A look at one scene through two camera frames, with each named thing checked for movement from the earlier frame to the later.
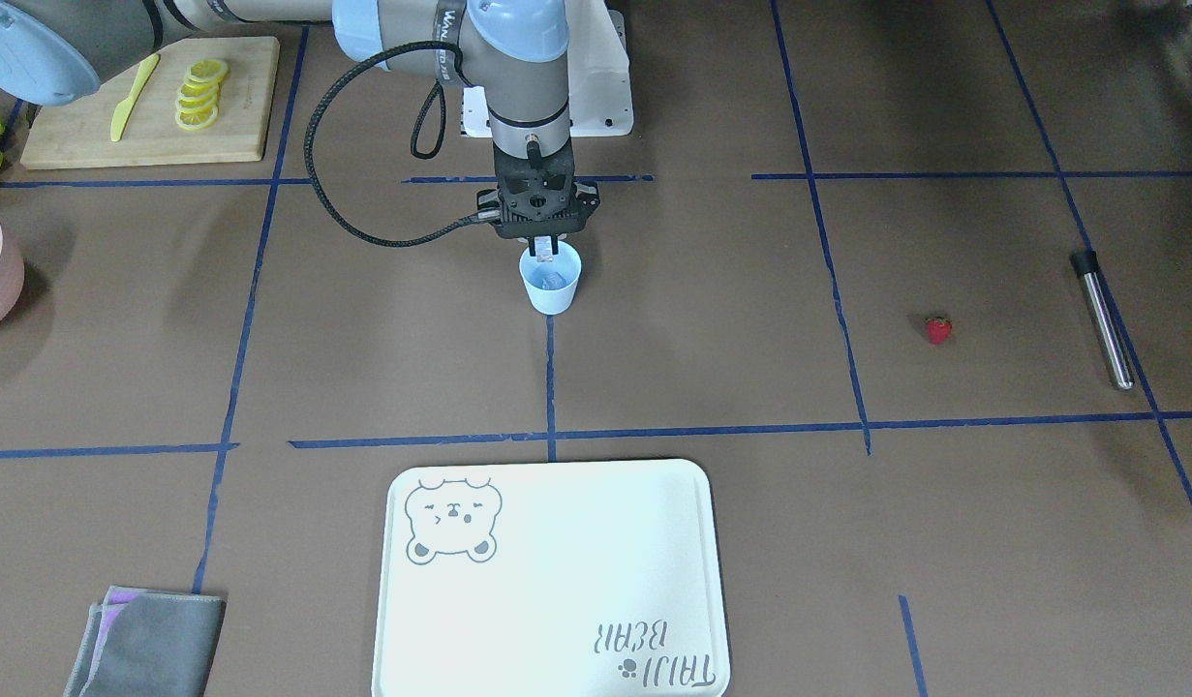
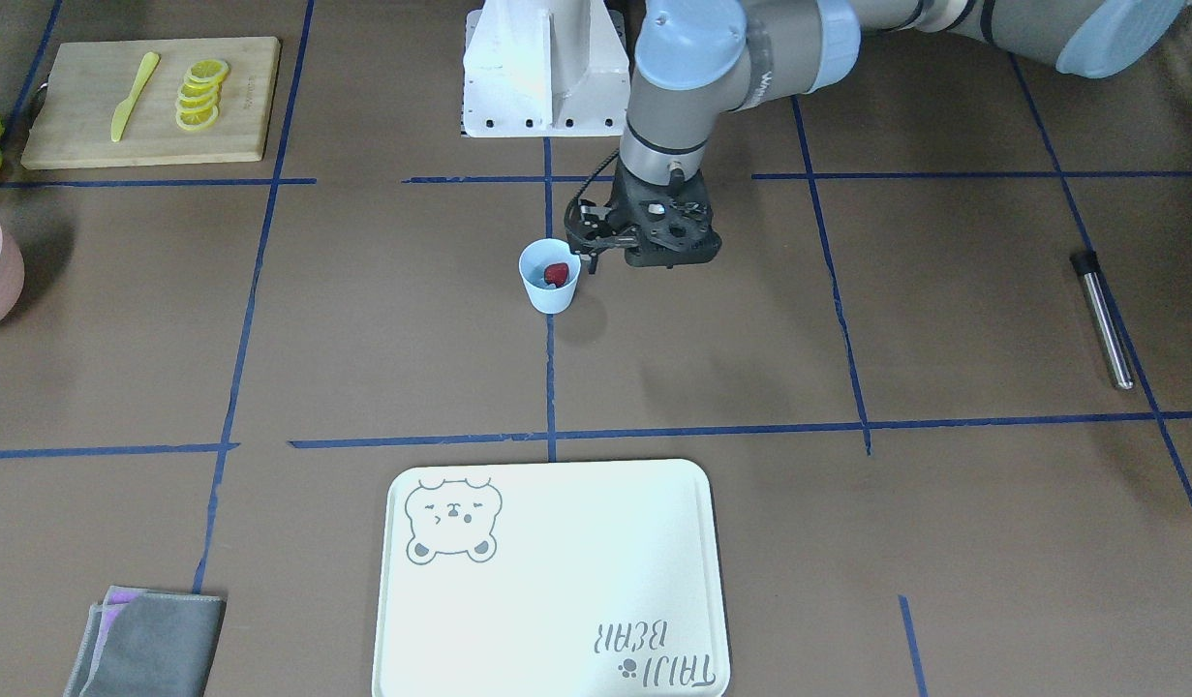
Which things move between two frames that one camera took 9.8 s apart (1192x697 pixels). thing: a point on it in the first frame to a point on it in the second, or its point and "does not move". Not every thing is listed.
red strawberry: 938,328 to 556,273
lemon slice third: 204,88 does not move
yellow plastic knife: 124,107 does not move
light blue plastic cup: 551,285 does not move
